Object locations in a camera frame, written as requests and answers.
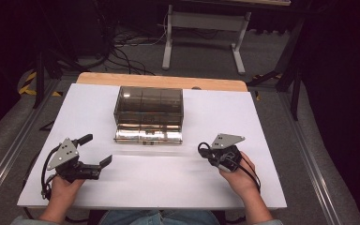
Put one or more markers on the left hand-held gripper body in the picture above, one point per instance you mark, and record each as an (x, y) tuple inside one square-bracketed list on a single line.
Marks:
[(63, 155)]

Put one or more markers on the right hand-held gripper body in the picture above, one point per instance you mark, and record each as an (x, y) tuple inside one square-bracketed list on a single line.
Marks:
[(226, 146)]

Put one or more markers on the brown transparent drawer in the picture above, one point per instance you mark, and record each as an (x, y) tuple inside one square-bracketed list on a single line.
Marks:
[(148, 134)]

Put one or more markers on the brown transparent drawer box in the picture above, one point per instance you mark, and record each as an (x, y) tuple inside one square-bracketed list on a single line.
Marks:
[(148, 104)]

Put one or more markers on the person's right hand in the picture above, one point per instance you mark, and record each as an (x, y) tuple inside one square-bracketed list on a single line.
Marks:
[(239, 182)]

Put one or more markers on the person's left hand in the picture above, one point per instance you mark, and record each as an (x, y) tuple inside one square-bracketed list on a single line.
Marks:
[(62, 191)]

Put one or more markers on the white table sheet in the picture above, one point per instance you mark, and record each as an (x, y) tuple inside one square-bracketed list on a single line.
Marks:
[(156, 181)]

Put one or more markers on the person's blue jeans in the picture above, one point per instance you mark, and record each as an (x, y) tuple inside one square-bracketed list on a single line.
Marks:
[(156, 218)]

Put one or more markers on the black metal stand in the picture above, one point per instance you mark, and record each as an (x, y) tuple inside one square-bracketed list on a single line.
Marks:
[(39, 75), (294, 93)]

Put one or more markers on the wooden table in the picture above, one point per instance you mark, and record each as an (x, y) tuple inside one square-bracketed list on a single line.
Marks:
[(156, 81)]

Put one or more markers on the aluminium floor rail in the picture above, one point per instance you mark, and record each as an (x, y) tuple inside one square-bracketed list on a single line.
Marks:
[(309, 165), (9, 159)]

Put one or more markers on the white metal desk frame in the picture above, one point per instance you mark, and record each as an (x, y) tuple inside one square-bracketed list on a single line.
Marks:
[(206, 21)]

